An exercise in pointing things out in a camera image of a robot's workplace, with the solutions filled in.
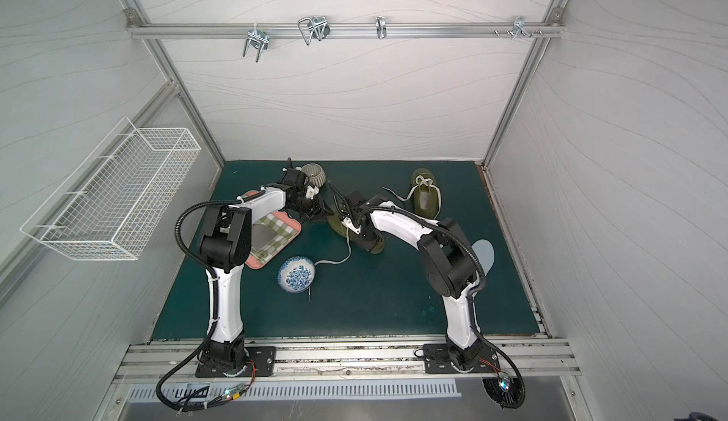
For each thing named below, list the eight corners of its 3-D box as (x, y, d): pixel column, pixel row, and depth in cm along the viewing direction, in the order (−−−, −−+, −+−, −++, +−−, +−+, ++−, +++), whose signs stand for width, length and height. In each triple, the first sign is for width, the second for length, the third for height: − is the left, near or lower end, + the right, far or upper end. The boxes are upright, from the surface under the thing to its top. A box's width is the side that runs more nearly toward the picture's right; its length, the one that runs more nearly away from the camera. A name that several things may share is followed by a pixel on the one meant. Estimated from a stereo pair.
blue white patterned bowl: (277, 293, 86) (274, 289, 83) (284, 261, 93) (281, 256, 90) (312, 293, 86) (310, 289, 83) (316, 261, 93) (315, 256, 90)
